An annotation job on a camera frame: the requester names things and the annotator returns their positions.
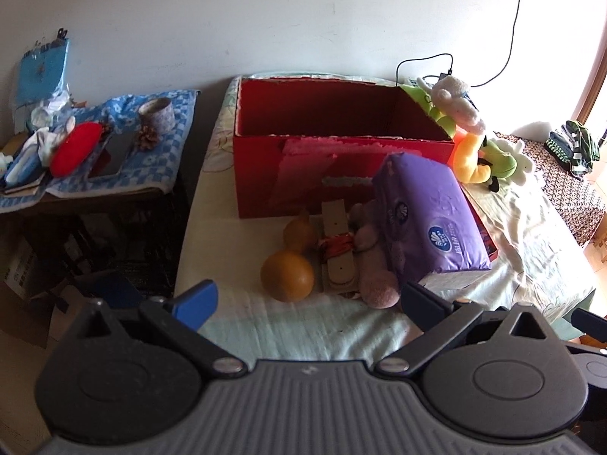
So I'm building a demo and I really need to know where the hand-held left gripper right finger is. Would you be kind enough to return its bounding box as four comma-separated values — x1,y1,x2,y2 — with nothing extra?
374,282,559,381

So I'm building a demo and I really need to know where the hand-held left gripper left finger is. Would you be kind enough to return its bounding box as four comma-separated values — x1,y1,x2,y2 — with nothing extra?
76,279,248,381

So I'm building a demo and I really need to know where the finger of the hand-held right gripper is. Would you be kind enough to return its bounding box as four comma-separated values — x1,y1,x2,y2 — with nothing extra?
571,307,607,342

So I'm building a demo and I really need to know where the dusky pink plush toy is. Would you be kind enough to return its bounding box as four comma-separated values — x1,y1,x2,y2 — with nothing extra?
348,199,401,310

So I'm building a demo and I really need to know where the brown gourd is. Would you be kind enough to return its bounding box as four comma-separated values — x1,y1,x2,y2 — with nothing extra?
260,209,318,303

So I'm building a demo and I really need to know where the purple tissue pack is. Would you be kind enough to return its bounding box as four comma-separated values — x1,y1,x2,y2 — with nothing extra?
371,152,492,284

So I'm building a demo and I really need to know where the red knotted tassel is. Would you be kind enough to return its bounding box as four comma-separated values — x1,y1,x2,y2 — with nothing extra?
315,233,356,257

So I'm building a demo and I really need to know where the red cardboard box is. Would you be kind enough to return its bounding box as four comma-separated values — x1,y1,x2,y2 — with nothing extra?
232,76,456,220

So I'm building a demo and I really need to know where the pale bed sheet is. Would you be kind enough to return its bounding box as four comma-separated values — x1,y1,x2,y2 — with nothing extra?
173,73,598,366

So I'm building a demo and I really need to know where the blue box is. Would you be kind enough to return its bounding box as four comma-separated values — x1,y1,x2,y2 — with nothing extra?
88,272,143,309

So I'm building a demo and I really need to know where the flat red box lid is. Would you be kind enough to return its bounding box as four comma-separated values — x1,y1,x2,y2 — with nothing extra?
462,185,500,261

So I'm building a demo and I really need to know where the brown patterned blanket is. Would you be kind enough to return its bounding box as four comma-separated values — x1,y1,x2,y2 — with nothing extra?
493,133,607,247

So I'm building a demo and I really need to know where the dark side table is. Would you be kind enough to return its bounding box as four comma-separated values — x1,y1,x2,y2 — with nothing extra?
0,177,190,304

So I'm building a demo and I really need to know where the blue checkered cloth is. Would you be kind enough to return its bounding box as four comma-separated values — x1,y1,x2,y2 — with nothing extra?
0,89,201,214

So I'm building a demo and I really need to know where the green and yellow plush toy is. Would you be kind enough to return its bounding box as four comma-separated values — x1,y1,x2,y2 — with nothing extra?
401,77,534,193

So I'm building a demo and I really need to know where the black smartphone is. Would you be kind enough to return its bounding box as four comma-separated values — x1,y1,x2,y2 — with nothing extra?
88,130,138,180

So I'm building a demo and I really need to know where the pine cone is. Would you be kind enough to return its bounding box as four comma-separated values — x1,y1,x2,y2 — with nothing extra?
135,126,159,151

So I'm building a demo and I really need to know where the brown cardboard box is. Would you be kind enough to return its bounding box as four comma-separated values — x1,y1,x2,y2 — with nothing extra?
0,237,91,349

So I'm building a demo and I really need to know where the grey cup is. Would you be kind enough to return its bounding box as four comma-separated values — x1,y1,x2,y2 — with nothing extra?
138,97,174,134

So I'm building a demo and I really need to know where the red pouch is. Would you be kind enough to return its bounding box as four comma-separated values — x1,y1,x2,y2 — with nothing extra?
50,122,102,178

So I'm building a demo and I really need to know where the white plush sheep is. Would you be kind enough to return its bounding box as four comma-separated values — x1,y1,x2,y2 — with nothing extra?
429,75,487,136

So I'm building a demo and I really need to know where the white crumpled cloth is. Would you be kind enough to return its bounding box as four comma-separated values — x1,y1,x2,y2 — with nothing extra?
21,114,77,169

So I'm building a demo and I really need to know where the blue bag with clips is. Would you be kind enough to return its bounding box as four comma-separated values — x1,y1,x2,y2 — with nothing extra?
14,28,71,107

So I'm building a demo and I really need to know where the black cable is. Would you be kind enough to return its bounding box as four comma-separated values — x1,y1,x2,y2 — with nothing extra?
396,0,525,88

